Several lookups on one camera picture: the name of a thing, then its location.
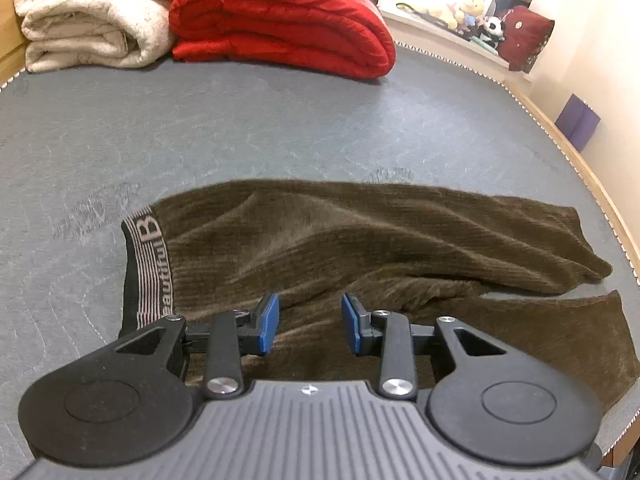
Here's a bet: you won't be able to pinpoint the wooden bed frame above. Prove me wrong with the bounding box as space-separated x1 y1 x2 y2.
502 79 640 466

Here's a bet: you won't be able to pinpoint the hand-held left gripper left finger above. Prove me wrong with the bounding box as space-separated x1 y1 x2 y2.
112 291 280 401

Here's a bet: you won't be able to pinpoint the red folded quilt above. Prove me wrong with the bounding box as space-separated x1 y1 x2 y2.
168 0 397 80

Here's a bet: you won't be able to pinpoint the white fluffy folded blanket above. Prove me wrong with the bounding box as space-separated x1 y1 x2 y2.
12 0 201 73

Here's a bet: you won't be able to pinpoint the white window ledge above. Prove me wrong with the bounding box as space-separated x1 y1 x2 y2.
377 7 531 83

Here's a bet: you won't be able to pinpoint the wooden headboard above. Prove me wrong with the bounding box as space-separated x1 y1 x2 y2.
0 0 27 83

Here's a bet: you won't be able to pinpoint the row of plush toys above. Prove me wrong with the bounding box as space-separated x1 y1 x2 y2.
395 0 506 51

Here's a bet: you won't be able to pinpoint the brown corduroy pants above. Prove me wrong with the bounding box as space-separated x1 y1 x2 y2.
120 177 633 411

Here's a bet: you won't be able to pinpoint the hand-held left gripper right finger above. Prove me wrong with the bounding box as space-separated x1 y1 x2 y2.
341 294 506 401

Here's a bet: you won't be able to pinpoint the dark red pillow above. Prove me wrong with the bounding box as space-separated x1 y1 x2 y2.
497 5 555 72

